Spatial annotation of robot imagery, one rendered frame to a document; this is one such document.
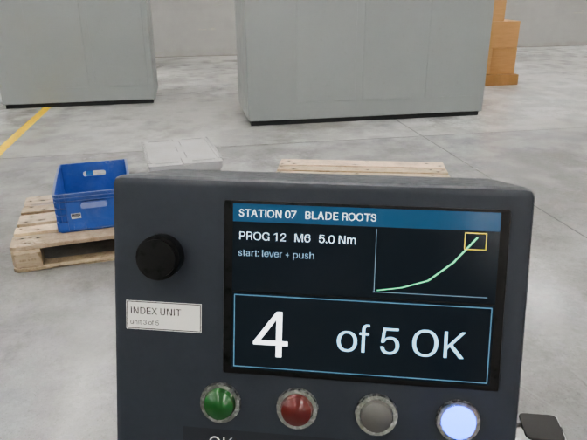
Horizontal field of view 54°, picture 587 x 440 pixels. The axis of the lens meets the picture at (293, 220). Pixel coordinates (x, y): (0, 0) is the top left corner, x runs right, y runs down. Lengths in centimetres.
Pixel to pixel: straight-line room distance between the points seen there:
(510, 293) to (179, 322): 21
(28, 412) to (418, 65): 520
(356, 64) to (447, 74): 102
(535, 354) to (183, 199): 225
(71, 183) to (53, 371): 164
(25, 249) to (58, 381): 103
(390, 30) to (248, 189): 596
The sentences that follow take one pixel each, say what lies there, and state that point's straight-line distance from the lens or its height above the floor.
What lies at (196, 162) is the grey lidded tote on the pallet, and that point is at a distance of 322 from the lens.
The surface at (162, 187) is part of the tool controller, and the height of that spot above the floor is 125.
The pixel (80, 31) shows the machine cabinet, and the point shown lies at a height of 87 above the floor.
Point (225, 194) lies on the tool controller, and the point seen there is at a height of 125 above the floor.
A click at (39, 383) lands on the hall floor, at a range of 243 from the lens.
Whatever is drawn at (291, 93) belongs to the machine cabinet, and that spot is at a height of 32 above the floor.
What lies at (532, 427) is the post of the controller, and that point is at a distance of 50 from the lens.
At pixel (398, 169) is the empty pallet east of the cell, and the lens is 419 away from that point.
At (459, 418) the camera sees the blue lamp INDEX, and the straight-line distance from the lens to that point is 38.
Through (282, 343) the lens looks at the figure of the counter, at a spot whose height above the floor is 116.
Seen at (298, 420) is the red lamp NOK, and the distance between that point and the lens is 38.
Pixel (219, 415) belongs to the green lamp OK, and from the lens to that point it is 39.
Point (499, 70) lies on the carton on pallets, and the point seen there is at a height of 20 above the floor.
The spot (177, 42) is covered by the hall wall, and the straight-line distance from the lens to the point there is 1263.
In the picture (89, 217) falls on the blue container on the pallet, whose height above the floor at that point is 22.
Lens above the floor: 137
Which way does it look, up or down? 22 degrees down
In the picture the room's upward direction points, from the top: straight up
